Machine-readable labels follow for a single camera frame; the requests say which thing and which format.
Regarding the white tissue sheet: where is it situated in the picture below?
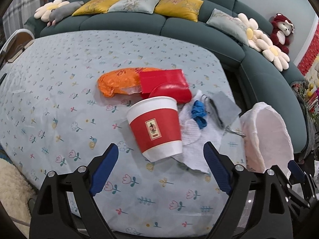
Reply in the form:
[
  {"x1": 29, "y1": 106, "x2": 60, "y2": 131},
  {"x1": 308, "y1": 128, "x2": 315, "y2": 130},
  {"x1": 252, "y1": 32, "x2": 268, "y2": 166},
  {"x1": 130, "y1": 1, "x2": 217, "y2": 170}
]
[{"x1": 173, "y1": 90, "x2": 224, "y2": 173}]

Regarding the blue glove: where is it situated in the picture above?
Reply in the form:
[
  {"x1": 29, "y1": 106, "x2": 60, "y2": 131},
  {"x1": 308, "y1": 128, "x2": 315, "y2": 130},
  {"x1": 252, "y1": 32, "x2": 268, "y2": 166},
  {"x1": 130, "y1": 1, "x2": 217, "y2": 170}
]
[{"x1": 191, "y1": 100, "x2": 207, "y2": 129}]

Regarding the grey drawstring pouch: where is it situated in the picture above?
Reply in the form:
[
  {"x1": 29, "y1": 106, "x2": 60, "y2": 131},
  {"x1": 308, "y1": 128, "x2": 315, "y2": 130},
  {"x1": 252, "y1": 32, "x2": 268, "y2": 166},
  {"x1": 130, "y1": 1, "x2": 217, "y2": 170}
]
[{"x1": 202, "y1": 91, "x2": 245, "y2": 138}]

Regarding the red paper cup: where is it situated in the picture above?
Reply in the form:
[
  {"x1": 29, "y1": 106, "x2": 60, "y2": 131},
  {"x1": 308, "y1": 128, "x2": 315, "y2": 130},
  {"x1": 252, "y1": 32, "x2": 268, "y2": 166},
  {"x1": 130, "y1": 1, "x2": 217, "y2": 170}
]
[{"x1": 127, "y1": 96, "x2": 182, "y2": 162}]

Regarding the red paper box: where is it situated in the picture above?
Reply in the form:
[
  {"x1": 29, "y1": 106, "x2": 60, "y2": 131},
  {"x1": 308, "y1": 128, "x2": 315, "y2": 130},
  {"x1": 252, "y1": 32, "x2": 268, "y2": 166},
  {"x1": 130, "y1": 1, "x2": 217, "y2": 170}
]
[{"x1": 139, "y1": 69, "x2": 192, "y2": 104}]

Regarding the orange plastic bag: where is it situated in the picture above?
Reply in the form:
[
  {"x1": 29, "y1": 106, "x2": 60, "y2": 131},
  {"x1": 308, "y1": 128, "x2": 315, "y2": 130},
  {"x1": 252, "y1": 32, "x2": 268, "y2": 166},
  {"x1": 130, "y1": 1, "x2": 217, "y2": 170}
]
[{"x1": 97, "y1": 68, "x2": 160, "y2": 98}]

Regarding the white lined trash bin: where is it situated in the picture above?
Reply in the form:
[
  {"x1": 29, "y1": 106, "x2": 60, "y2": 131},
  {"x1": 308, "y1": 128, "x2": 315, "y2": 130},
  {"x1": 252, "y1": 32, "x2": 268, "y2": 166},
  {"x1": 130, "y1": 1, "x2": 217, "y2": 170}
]
[{"x1": 239, "y1": 102, "x2": 294, "y2": 177}]

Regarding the dark green sectional sofa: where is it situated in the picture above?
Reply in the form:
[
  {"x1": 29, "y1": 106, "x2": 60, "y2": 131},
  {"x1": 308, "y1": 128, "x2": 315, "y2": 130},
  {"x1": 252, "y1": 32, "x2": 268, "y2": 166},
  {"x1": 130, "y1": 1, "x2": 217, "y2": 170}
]
[{"x1": 25, "y1": 0, "x2": 308, "y2": 153}]

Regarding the potted flower arrangement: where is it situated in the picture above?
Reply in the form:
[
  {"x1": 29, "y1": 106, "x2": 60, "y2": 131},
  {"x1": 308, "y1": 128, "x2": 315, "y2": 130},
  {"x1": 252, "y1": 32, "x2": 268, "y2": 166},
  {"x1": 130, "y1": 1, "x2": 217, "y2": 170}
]
[{"x1": 291, "y1": 80, "x2": 318, "y2": 126}]

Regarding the daisy flower pillow lower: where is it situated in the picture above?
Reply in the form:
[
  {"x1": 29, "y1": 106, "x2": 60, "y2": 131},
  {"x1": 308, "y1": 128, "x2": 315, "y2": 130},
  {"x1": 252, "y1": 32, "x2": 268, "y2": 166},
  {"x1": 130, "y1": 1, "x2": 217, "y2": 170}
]
[{"x1": 262, "y1": 46, "x2": 290, "y2": 72}]

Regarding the daisy flower pillow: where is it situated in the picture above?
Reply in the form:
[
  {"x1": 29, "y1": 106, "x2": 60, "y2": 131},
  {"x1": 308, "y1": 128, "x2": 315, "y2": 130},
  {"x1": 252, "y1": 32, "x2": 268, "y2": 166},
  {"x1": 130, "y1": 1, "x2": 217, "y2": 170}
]
[
  {"x1": 237, "y1": 13, "x2": 268, "y2": 52},
  {"x1": 262, "y1": 46, "x2": 290, "y2": 72}
]

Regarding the daisy flower pillow upper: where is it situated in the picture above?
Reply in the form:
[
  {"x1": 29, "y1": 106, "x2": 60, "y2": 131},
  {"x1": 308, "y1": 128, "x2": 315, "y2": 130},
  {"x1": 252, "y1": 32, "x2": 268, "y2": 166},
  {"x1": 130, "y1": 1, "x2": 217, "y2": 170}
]
[{"x1": 237, "y1": 13, "x2": 268, "y2": 52}]

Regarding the light green cushion right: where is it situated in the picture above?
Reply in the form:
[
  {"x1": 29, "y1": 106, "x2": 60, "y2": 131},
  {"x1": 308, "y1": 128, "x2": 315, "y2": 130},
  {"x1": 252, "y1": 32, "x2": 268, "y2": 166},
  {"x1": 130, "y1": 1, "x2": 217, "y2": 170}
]
[{"x1": 206, "y1": 9, "x2": 249, "y2": 46}]

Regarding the light green cushion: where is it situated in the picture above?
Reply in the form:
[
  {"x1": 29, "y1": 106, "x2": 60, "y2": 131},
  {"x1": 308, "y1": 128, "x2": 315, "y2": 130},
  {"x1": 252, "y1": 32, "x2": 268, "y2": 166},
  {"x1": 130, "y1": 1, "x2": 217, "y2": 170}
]
[
  {"x1": 108, "y1": 0, "x2": 160, "y2": 14},
  {"x1": 206, "y1": 9, "x2": 249, "y2": 46}
]

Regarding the red monkey plush toy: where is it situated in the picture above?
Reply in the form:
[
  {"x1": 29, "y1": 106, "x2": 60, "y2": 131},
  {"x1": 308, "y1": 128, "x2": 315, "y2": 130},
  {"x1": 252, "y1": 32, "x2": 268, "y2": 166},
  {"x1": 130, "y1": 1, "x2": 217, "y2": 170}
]
[{"x1": 270, "y1": 13, "x2": 295, "y2": 55}]

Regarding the yellow cushion centre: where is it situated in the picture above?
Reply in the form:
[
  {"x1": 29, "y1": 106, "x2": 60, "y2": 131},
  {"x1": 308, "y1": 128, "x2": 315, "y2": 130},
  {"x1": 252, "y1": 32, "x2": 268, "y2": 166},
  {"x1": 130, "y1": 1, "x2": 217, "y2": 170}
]
[{"x1": 154, "y1": 0, "x2": 203, "y2": 22}]

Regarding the yellow cushion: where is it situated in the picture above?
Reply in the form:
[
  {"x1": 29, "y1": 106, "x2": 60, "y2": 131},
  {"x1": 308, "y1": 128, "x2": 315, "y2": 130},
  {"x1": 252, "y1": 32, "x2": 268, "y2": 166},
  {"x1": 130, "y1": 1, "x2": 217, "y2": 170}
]
[
  {"x1": 72, "y1": 0, "x2": 120, "y2": 16},
  {"x1": 154, "y1": 0, "x2": 203, "y2": 22}
]

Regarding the grey mouse plush toy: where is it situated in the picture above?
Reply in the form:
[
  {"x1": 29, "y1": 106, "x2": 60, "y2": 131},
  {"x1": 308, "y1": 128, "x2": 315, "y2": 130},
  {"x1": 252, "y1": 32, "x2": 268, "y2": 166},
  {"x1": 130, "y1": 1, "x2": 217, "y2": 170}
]
[{"x1": 47, "y1": 1, "x2": 84, "y2": 27}]

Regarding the yellow cushion left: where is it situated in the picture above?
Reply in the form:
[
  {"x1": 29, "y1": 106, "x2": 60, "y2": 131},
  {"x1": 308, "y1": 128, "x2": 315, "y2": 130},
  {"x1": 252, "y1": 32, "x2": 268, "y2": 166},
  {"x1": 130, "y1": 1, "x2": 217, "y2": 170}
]
[{"x1": 72, "y1": 0, "x2": 120, "y2": 16}]

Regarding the daisy pillow far left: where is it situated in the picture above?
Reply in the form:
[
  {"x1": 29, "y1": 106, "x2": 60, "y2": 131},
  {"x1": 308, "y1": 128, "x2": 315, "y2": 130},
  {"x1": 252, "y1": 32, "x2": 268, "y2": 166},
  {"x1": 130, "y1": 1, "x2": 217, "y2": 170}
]
[{"x1": 34, "y1": 0, "x2": 69, "y2": 23}]

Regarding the light green cushion left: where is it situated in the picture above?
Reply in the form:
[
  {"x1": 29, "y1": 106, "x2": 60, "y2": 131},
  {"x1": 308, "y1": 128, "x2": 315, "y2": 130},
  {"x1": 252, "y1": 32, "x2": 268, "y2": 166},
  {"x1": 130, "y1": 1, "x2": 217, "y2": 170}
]
[{"x1": 108, "y1": 0, "x2": 160, "y2": 14}]

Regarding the wooden chair white frame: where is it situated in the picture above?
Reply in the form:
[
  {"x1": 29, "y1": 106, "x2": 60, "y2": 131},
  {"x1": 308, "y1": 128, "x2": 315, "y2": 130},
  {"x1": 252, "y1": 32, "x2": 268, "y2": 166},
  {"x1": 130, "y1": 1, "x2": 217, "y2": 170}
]
[{"x1": 1, "y1": 29, "x2": 35, "y2": 65}]

